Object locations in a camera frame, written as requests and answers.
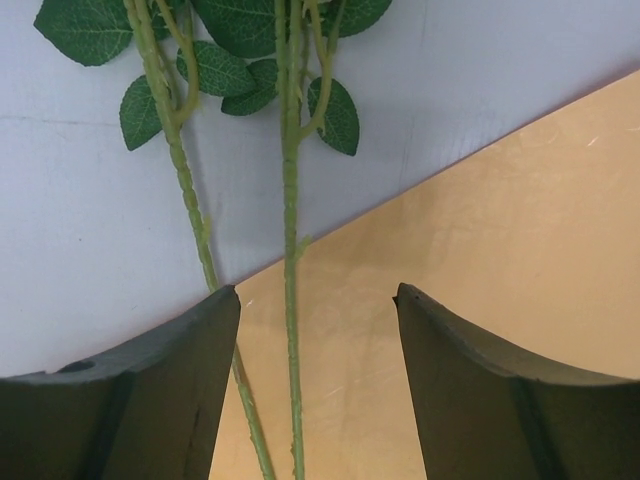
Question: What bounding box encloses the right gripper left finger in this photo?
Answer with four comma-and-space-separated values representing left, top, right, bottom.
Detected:
1, 286, 241, 480

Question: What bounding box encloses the pink rose stem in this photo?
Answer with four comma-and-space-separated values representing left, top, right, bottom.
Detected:
196, 1, 390, 479
32, 0, 279, 480

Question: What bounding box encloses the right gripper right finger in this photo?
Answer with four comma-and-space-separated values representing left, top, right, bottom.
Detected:
394, 284, 639, 480

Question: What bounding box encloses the orange wrapping paper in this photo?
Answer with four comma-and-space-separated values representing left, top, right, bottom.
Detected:
207, 69, 640, 480

